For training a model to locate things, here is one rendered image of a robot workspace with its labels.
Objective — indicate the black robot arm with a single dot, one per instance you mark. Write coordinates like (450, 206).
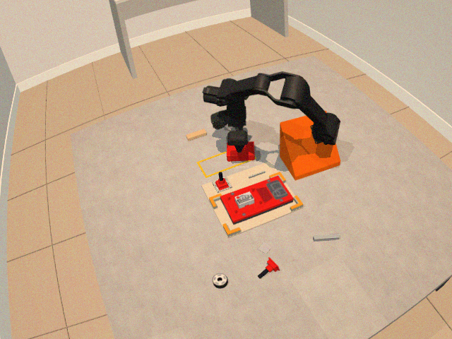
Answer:
(295, 95)

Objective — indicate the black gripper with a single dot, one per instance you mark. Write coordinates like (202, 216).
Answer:
(238, 138)

